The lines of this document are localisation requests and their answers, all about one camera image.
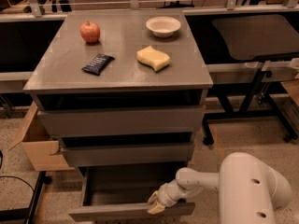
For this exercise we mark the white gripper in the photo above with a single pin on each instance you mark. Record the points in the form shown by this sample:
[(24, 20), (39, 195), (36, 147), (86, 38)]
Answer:
[(165, 193)]

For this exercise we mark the grey bottom drawer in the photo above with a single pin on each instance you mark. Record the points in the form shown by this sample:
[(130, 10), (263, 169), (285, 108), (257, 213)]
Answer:
[(122, 191)]

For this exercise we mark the grey drawer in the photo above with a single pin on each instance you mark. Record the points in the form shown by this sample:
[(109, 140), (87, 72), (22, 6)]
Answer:
[(128, 154), (122, 191), (106, 122)]

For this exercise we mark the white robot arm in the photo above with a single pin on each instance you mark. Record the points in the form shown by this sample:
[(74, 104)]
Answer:
[(250, 191)]

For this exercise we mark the grey middle drawer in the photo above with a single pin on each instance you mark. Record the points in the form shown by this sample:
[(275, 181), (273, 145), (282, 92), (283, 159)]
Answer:
[(128, 154)]

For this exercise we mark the grey top drawer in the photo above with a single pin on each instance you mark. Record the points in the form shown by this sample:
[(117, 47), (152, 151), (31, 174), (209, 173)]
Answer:
[(106, 122)]

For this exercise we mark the grey drawer cabinet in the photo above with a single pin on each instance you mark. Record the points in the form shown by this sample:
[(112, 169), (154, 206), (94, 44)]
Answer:
[(58, 83)]

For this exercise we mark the cardboard box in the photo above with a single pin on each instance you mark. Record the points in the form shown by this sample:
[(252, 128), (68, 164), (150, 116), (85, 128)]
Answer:
[(42, 151)]

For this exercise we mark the yellow sponge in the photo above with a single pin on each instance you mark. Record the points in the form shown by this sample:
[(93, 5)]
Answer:
[(154, 58)]

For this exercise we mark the dark snack bag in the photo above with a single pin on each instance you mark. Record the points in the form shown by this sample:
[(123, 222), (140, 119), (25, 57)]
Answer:
[(98, 64)]

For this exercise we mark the black side table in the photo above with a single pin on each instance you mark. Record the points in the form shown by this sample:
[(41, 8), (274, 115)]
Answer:
[(260, 39)]

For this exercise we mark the white bowl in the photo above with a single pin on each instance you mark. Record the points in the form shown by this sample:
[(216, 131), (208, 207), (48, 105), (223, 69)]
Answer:
[(163, 26)]

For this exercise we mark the red apple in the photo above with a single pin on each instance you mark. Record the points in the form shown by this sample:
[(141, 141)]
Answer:
[(90, 32)]

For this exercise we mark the metal railing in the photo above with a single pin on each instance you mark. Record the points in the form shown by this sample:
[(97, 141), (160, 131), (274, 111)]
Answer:
[(149, 3)]

